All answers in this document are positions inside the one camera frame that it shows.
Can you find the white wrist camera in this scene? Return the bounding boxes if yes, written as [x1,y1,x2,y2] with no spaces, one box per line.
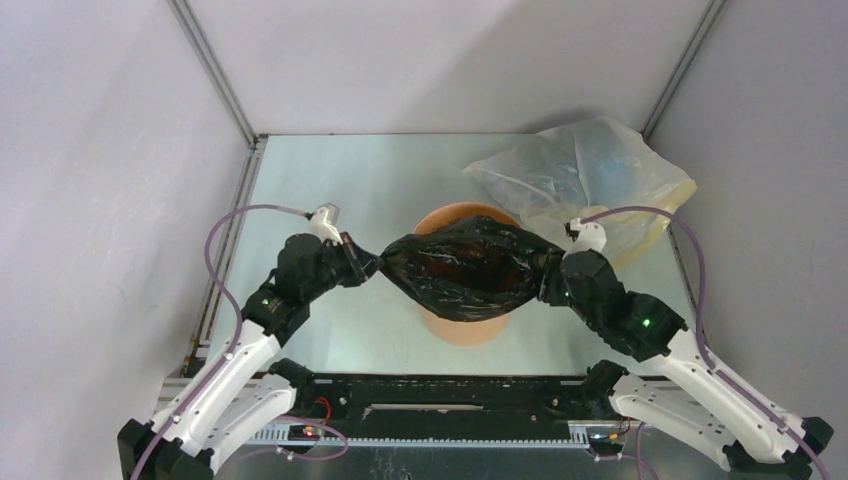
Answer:
[309,203,343,246]
[564,218,607,256]

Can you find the orange plastic trash bin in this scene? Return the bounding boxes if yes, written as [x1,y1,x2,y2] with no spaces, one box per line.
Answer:
[413,202,518,347]

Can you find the right small circuit board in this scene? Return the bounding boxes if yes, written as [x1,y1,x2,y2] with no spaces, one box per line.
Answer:
[588,432,627,444]

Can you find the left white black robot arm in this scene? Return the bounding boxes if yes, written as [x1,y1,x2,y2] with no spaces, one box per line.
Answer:
[117,233,383,479]

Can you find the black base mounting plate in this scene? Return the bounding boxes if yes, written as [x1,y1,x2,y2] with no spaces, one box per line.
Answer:
[290,374,620,443]

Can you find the right aluminium corner post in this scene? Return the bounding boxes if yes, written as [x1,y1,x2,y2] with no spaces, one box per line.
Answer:
[641,0,729,144]

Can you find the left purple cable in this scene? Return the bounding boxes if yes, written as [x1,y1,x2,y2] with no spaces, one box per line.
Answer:
[129,203,313,480]

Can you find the aluminium frame rail front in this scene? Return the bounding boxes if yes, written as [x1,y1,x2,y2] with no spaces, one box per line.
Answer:
[148,377,757,452]

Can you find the aluminium corner post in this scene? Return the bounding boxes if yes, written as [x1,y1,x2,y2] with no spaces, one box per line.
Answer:
[641,0,729,144]
[167,0,259,149]

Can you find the small circuit board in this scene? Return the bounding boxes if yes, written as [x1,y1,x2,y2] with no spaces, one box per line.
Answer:
[588,432,627,444]
[287,425,325,441]

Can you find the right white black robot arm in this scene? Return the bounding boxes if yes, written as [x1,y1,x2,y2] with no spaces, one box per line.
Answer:
[539,250,834,479]

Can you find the black trash bag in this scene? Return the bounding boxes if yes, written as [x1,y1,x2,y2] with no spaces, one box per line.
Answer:
[380,215,564,323]

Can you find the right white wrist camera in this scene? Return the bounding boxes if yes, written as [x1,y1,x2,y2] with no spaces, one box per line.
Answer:
[564,218,607,256]

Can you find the left aluminium corner post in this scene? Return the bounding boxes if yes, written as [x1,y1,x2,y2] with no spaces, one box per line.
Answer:
[167,0,259,149]

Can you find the left small circuit board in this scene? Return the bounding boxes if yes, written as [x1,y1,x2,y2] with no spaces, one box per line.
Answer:
[287,425,325,441]

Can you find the translucent yellowish plastic bag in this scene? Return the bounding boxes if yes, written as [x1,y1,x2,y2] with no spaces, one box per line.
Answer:
[464,117,697,268]

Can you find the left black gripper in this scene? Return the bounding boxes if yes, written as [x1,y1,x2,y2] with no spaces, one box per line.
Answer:
[303,232,385,302]

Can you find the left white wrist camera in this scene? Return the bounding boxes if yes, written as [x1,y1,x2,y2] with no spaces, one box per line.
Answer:
[309,203,343,246]

